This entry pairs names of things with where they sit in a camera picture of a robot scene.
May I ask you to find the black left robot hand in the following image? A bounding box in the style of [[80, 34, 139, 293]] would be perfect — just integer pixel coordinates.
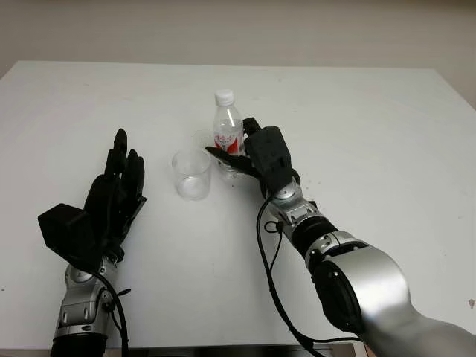
[[83, 128, 147, 262]]

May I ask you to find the clear red-label water bottle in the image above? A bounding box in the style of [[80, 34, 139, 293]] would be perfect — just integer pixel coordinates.
[[212, 89, 247, 176]]

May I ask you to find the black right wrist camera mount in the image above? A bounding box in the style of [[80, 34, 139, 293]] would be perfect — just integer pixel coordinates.
[[247, 126, 294, 189]]

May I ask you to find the clear plastic cup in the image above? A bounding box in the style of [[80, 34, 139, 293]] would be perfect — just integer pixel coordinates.
[[171, 149, 213, 202]]

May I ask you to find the dark robot torso edge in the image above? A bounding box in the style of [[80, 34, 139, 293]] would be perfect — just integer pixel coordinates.
[[107, 345, 358, 357]]

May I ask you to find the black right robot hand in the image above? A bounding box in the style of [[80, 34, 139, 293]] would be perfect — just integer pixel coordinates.
[[205, 117, 302, 197]]

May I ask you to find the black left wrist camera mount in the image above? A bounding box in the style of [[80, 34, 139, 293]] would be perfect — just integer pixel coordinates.
[[36, 202, 102, 269]]

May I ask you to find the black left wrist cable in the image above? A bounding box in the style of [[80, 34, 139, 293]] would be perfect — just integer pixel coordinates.
[[91, 268, 132, 357]]

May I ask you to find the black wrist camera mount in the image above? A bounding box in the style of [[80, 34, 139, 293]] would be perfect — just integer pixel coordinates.
[[36, 202, 102, 269], [247, 126, 294, 189]]

